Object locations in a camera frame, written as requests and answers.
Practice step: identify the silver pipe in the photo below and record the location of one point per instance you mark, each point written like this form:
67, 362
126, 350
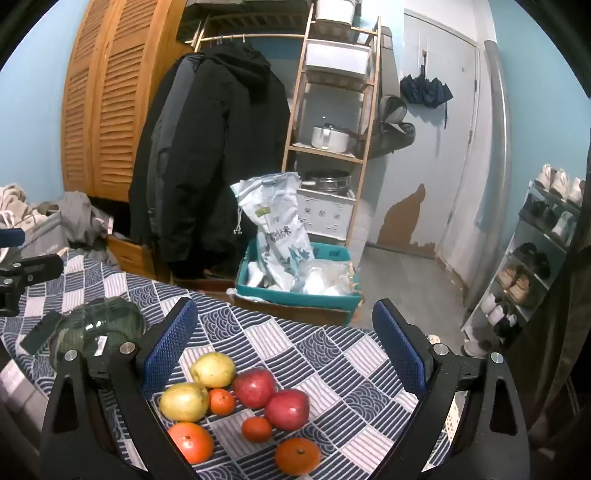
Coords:
501, 161

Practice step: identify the white patterned crate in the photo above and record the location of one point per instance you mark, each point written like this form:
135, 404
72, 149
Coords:
323, 212

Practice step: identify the white storage box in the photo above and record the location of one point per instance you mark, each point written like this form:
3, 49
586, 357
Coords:
339, 57

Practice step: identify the grey green backpack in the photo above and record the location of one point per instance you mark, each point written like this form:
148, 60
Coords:
392, 124

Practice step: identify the beige cloth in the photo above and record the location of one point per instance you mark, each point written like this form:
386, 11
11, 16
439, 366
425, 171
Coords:
11, 203

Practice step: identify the grey clothing pile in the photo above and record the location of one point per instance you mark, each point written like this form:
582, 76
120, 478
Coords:
81, 221

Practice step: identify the teal plastic crate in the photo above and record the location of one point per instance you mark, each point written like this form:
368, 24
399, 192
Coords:
300, 300

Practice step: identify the white cooking pot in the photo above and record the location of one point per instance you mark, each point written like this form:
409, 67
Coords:
328, 137

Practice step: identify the pale blue door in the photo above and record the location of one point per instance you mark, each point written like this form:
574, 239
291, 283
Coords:
438, 138

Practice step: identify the wooden louvered wardrobe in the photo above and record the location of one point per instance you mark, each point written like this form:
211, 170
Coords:
106, 115

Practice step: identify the dark green glass bowl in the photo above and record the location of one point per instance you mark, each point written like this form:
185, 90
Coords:
106, 318

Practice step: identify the wooden drawer box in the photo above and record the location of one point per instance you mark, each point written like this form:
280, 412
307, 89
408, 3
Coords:
134, 256

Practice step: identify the small tangerine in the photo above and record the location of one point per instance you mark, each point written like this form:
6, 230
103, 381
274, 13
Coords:
222, 400
256, 429

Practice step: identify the large orange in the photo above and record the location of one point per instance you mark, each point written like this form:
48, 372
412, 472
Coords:
190, 442
298, 456

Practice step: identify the clear plastic bags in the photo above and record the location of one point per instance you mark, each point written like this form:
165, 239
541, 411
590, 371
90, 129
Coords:
330, 277

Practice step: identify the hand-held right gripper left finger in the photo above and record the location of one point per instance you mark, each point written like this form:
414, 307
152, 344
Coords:
173, 341

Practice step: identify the white printed rice bag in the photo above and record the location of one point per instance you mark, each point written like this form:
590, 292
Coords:
277, 221

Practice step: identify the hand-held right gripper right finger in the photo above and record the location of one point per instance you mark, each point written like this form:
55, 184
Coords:
401, 350

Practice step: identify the grey jacket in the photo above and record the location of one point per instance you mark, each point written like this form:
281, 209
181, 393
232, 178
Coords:
166, 152

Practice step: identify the white lidded container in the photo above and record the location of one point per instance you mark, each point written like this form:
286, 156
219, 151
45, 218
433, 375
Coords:
334, 11

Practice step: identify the black hooded coat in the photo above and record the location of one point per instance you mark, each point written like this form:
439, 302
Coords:
231, 138

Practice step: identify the blue white patterned tablecloth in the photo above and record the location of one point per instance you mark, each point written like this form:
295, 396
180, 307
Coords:
300, 355

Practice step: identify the shoe rack with shoes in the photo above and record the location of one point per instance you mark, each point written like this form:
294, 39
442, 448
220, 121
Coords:
521, 286

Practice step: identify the yellow pear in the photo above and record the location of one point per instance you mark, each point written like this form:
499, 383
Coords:
213, 369
184, 401

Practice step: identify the red apple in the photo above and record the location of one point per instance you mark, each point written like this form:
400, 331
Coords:
287, 410
254, 387

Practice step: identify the dark blue umbrella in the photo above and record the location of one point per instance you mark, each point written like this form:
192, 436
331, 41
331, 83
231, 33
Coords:
425, 90

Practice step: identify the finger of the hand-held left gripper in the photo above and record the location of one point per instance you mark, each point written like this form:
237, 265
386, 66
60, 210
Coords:
11, 237
34, 269

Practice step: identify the wooden shelf rack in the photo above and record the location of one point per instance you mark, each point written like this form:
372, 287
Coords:
323, 153

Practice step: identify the steel steamer pot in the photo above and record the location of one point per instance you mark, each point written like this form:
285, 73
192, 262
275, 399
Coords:
325, 180

